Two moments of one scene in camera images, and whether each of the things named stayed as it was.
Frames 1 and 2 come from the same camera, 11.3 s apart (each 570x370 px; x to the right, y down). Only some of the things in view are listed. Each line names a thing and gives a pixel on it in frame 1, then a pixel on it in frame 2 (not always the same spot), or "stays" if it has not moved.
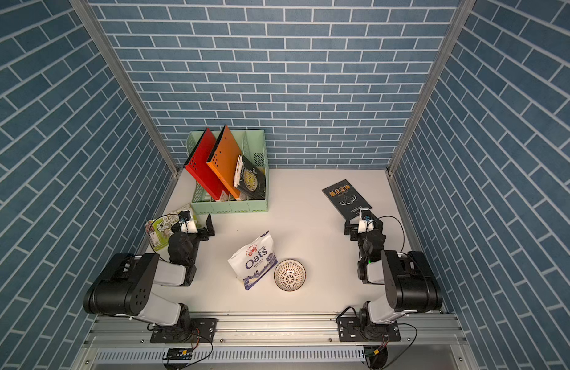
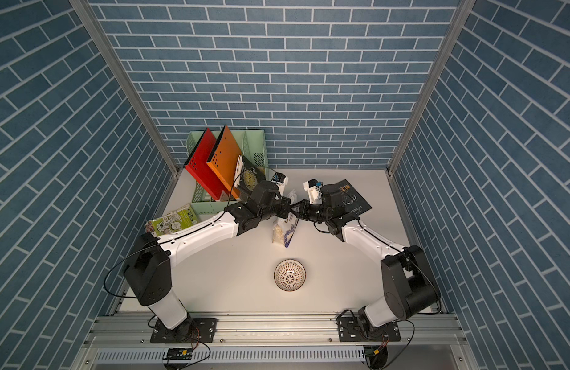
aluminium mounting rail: x=276 y=330 stays
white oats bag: x=253 y=262 → x=284 y=227
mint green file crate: x=251 y=144 stays
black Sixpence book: x=249 y=178 stays
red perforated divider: x=197 y=164 stays
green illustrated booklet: x=159 y=229 stays
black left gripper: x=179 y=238 → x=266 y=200
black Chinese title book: x=345 y=197 stays
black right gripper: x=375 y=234 → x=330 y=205
